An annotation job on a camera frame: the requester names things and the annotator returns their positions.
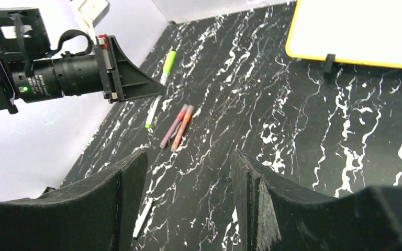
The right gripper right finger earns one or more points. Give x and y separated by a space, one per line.
275 213

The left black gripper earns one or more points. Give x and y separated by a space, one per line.
73 75

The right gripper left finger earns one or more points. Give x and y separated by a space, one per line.
96 213

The pink marker pen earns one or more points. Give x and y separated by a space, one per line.
173 126

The orange marker pen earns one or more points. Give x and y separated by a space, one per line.
186 119

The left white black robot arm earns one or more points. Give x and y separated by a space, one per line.
31 71

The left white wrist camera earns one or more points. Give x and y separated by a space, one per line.
88 14

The white board yellow frame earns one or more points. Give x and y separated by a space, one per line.
356 32

